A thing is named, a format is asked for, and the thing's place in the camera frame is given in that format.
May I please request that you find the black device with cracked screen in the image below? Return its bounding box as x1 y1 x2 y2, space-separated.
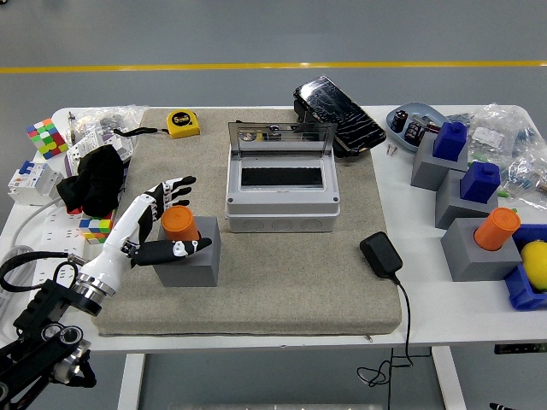
292 75 387 158

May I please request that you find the grey holder block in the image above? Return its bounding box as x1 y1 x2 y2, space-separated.
409 132 470 192
439 216 523 283
434 169 500 230

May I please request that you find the black table control panel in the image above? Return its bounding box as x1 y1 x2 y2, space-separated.
494 343 547 355

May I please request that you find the black adapter cord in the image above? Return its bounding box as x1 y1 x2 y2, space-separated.
356 275 415 410

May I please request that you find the clear plastic bag with parts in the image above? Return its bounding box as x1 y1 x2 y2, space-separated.
452 102 538 172
497 136 547 210
74 104 150 144

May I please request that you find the blue-grey oval dish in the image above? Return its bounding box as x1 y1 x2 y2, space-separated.
385 101 450 155

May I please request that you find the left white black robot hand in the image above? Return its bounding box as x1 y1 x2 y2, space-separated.
79 174 213 296

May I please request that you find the blue plastic bin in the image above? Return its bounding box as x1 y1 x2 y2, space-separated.
503 223 547 312

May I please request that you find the grey-white cable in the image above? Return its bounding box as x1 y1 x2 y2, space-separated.
12 199 63 257

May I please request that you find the black cloth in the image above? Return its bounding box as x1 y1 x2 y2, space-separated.
56 143 125 217

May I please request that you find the grey plastic junction box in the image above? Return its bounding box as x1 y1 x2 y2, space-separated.
225 149 342 234

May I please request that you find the orange cylinder battery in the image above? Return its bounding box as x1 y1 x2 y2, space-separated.
473 207 521 252
160 206 201 241

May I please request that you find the blue square battery block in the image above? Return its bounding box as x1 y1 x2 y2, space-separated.
459 161 501 202
432 121 468 162

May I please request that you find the white power strip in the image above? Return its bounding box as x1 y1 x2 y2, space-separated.
8 204 89 296

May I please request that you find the colourful puzzle cube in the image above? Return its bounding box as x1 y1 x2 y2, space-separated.
78 208 117 246
26 118 69 160

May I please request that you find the transparent smoked box lid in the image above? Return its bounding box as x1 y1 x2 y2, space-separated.
227 120 335 161

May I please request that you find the yellow round fruit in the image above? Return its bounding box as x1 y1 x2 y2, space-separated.
520 241 547 294

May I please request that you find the grey-brown fabric mat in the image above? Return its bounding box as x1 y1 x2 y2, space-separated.
91 106 403 338

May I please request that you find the black power adapter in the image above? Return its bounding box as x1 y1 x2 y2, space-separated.
359 231 403 281

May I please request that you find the grey block with round hole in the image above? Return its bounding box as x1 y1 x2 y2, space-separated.
152 216 222 289

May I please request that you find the white circuit breaker blue lever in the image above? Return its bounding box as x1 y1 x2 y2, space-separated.
7 161 65 208

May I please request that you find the white purple switch module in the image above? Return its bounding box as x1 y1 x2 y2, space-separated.
63 130 134 176

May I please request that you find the white table leg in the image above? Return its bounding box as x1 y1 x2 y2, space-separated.
431 346 468 410
117 353 146 410

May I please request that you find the yellow tape measure with strap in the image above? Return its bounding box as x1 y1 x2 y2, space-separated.
113 109 201 140

